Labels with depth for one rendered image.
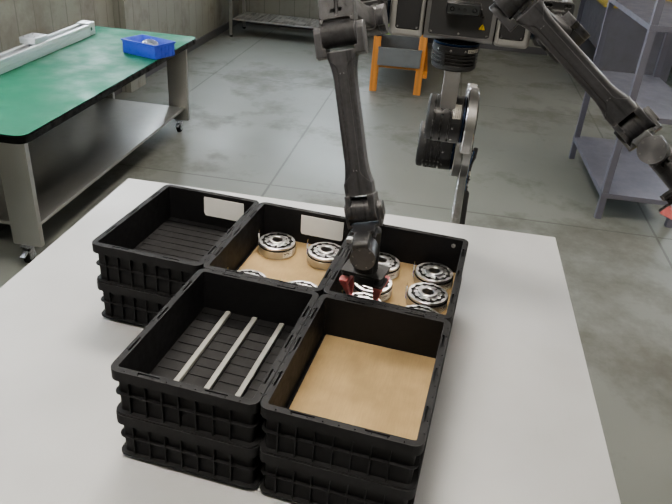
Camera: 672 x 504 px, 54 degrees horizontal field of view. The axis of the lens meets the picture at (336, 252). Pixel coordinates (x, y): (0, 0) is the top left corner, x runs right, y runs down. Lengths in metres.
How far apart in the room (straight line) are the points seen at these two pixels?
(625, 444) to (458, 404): 1.25
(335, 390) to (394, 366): 0.16
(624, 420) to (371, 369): 1.59
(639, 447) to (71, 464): 2.02
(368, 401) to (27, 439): 0.71
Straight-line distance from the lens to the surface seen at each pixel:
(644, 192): 4.60
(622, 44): 7.44
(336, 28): 1.47
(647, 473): 2.72
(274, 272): 1.78
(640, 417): 2.94
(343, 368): 1.47
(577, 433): 1.66
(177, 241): 1.94
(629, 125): 1.58
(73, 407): 1.62
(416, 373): 1.48
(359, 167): 1.46
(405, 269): 1.85
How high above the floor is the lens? 1.76
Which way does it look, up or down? 29 degrees down
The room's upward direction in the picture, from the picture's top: 5 degrees clockwise
